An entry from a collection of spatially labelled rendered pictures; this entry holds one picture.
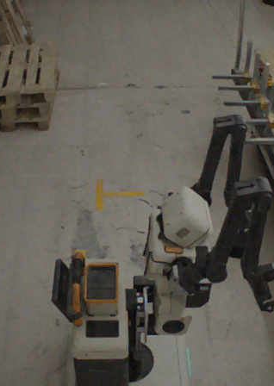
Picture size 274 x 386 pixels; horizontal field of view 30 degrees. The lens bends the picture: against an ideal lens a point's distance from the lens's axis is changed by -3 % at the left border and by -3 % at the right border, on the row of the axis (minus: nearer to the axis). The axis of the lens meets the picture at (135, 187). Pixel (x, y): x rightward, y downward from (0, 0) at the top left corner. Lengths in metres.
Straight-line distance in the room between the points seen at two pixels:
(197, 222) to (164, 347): 1.09
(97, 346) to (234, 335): 1.29
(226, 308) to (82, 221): 1.31
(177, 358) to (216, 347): 0.47
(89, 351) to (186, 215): 0.75
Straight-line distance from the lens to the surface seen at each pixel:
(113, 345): 2.27
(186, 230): 2.00
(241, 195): 1.73
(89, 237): 3.90
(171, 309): 2.33
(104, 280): 2.37
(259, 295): 2.13
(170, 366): 2.84
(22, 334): 3.35
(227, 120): 2.11
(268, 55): 4.68
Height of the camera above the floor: 2.67
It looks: 38 degrees down
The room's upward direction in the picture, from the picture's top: 1 degrees clockwise
